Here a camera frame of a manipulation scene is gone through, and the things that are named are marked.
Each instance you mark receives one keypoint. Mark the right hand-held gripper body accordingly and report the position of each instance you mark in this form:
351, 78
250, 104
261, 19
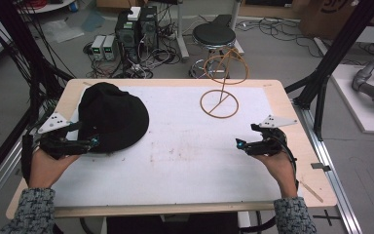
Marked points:
277, 122

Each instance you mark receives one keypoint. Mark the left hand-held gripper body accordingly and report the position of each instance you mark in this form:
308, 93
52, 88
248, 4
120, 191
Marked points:
54, 123

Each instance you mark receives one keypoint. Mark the black hat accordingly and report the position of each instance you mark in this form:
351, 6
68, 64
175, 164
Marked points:
113, 117

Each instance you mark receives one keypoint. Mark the person's right hand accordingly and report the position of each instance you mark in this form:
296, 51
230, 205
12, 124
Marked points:
280, 170

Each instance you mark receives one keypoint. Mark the person's left hand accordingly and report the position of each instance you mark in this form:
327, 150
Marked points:
47, 169

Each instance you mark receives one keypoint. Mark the wooden hat stand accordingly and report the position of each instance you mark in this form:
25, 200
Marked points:
222, 97

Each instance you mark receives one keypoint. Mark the white table mat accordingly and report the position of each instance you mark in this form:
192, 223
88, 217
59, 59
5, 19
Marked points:
175, 152

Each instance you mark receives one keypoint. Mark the thin wooden stick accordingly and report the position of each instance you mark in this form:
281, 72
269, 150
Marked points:
311, 191

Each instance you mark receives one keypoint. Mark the grey power supply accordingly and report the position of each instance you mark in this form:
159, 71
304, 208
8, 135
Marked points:
98, 47
109, 47

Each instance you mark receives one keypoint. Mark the white platform board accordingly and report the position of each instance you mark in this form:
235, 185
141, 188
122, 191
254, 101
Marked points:
360, 104

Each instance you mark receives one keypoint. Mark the clear plastic sheet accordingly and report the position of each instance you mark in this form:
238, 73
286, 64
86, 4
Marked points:
61, 31

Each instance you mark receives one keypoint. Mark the black round stool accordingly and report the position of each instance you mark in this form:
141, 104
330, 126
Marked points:
214, 35

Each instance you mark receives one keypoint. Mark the black computer tower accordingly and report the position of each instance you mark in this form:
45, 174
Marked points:
126, 32
148, 27

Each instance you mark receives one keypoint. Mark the blue tape roll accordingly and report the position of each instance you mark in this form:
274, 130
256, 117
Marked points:
73, 6

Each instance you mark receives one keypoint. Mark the cardboard box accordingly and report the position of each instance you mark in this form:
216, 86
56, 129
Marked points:
334, 18

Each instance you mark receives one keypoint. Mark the white box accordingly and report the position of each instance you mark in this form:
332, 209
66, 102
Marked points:
134, 13

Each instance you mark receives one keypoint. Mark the small metal bracket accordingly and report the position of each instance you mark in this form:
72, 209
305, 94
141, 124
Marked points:
320, 166

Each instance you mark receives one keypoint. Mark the black metal frame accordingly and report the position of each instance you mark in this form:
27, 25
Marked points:
22, 61
334, 61

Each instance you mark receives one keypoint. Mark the aluminium rail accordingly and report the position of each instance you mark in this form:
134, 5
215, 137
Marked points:
329, 175

